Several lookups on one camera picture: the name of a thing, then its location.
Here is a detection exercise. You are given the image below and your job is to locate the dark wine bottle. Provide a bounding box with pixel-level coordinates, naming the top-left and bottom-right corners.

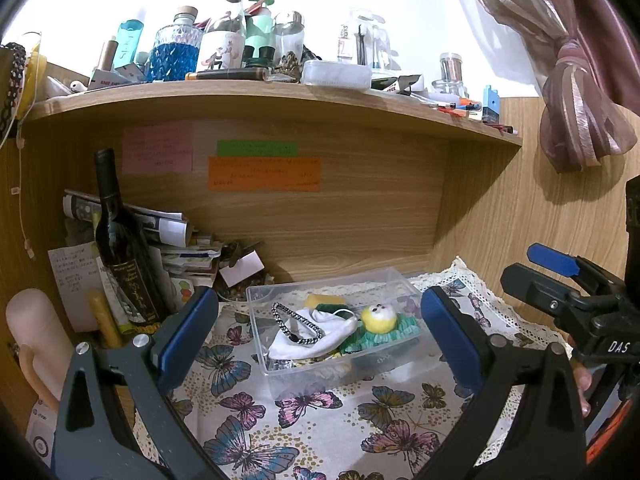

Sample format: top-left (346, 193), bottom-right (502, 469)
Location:
top-left (93, 148), bottom-right (168, 328)

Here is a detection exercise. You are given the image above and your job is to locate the clear plastic box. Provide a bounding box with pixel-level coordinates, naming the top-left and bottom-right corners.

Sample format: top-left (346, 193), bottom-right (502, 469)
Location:
top-left (245, 266), bottom-right (441, 402)

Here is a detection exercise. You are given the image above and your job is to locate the clear acrylic organizer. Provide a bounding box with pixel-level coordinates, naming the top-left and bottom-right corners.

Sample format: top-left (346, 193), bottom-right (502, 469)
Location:
top-left (337, 7), bottom-right (393, 71)

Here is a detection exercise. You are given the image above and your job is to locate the blue glass bottle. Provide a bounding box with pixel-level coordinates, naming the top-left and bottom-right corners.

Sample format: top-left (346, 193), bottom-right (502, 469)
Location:
top-left (152, 6), bottom-right (203, 82)

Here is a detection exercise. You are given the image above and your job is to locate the white earphone cord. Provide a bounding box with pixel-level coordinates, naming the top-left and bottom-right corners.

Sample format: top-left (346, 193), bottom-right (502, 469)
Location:
top-left (14, 130), bottom-right (37, 261)

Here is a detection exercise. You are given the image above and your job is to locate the person's right hand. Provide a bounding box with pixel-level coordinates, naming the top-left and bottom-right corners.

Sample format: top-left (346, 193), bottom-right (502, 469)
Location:
top-left (574, 364), bottom-right (596, 417)

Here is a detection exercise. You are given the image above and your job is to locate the pink curtain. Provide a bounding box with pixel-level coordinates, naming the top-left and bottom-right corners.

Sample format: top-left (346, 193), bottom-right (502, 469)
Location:
top-left (445, 0), bottom-right (640, 173)

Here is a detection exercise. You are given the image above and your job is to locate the yellow plush toy green ruffle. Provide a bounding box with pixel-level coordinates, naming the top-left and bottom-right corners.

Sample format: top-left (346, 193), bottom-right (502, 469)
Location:
top-left (340, 302), bottom-right (421, 356)

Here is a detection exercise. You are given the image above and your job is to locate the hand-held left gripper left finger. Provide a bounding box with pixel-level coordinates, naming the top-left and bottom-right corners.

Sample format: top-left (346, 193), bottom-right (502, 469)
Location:
top-left (50, 286), bottom-right (231, 480)

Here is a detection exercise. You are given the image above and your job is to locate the white handwritten note paper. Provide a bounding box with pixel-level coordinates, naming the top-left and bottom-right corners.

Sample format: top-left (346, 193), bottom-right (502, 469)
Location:
top-left (48, 242), bottom-right (101, 333)

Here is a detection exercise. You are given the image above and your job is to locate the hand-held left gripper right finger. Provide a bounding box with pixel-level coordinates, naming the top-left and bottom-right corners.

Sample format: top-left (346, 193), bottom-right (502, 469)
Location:
top-left (415, 286), bottom-right (587, 480)

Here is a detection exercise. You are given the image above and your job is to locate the small blue box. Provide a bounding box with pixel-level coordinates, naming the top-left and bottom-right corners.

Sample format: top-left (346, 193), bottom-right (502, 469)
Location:
top-left (482, 85), bottom-right (502, 123)

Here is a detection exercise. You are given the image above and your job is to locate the clear bottle with cork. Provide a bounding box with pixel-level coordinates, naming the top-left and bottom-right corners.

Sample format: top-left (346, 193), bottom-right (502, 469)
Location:
top-left (200, 0), bottom-right (249, 73)

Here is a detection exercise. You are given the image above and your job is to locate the small white card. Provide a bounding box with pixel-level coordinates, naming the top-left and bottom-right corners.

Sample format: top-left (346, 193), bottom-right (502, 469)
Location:
top-left (218, 251), bottom-right (264, 287)

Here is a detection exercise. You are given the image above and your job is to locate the mint green pump bottle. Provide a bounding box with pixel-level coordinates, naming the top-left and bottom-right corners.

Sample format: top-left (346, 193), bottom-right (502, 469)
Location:
top-left (245, 0), bottom-right (276, 61)

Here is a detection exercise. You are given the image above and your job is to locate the small clear glass bottle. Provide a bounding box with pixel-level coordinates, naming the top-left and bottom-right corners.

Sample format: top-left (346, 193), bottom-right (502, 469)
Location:
top-left (272, 10), bottom-right (305, 61)

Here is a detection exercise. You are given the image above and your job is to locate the white lidded plastic case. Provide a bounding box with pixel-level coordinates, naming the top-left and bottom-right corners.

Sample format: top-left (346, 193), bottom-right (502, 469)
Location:
top-left (301, 59), bottom-right (373, 88)

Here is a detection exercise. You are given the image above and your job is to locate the black patterned hanging headband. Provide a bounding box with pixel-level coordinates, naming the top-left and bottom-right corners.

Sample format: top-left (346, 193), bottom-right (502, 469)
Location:
top-left (0, 42), bottom-right (27, 136)

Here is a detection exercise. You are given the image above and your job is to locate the black white beaded bracelet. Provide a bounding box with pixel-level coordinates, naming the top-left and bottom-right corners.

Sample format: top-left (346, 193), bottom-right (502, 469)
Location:
top-left (271, 302), bottom-right (325, 347)

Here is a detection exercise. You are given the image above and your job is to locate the yellow candle stick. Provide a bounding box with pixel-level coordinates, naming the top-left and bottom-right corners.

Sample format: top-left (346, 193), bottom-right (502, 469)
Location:
top-left (89, 290), bottom-right (123, 350)

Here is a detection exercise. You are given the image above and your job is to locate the green sticky note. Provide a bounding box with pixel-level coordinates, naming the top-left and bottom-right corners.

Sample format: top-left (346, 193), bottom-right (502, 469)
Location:
top-left (216, 140), bottom-right (299, 157)

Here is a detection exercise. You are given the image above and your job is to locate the pink sticky note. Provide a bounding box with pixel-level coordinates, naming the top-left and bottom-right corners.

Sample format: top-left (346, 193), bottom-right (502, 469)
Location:
top-left (122, 122), bottom-right (193, 175)

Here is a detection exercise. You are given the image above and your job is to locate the short glass jar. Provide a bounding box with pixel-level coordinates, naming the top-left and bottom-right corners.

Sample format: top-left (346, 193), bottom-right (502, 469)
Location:
top-left (432, 80), bottom-right (468, 100)

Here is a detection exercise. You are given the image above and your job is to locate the stack of magazines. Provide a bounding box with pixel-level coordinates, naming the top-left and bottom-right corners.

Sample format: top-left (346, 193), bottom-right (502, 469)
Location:
top-left (62, 189), bottom-right (223, 311)

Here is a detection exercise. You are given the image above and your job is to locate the butterfly print tablecloth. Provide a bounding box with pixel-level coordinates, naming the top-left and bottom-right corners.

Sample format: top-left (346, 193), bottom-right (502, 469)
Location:
top-left (135, 257), bottom-right (573, 480)

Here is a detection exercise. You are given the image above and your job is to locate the yellow green sponge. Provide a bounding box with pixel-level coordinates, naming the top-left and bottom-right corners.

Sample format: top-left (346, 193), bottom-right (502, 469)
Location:
top-left (305, 294), bottom-right (348, 311)

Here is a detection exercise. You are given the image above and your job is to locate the orange sticky note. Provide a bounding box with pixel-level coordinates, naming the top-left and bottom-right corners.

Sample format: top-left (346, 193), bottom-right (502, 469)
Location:
top-left (207, 156), bottom-right (321, 192)

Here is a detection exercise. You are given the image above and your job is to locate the white cloth pouch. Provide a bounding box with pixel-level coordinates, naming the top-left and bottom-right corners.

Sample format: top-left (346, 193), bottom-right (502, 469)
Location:
top-left (267, 307), bottom-right (359, 361)

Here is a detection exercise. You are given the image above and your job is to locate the teal plastic bottle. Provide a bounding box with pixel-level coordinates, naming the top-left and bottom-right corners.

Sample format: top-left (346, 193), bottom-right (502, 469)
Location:
top-left (116, 20), bottom-right (144, 68)

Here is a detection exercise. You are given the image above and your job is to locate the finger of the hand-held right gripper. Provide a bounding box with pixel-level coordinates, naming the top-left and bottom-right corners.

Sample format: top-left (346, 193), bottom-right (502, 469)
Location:
top-left (527, 242), bottom-right (626, 297)
top-left (500, 262), bottom-right (601, 333)

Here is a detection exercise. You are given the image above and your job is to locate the tall clear jar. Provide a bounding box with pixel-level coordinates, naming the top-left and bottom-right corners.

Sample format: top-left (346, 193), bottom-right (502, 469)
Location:
top-left (439, 52), bottom-right (463, 83)

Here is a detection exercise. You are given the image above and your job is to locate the yellow hanging headband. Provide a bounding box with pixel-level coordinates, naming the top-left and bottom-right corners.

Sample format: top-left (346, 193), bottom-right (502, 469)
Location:
top-left (20, 32), bottom-right (49, 121)

